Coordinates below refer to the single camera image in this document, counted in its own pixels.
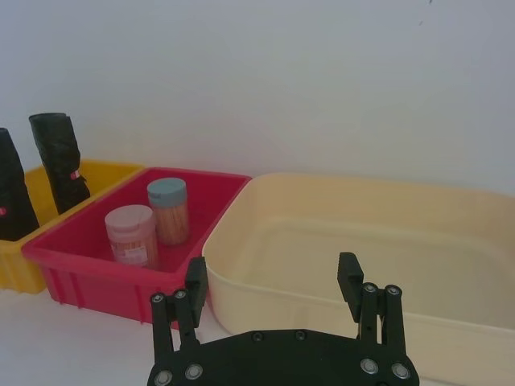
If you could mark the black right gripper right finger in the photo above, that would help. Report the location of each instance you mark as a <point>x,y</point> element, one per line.
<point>372,313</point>

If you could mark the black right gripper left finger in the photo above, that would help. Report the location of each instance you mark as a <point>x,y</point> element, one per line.
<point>189,305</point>

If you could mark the cream plastic bin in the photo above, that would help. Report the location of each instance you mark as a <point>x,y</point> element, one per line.
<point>362,241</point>

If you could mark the toothpick jar with pink lid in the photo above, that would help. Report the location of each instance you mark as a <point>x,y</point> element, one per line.
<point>133,237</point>

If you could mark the red plastic bin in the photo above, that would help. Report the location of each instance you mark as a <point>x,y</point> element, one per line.
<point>100,277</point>

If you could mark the toothpick jar with grey lid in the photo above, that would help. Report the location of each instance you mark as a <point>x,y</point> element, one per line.
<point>170,211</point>

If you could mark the yellow plastic bin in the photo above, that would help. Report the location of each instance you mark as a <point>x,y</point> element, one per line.
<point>24,265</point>

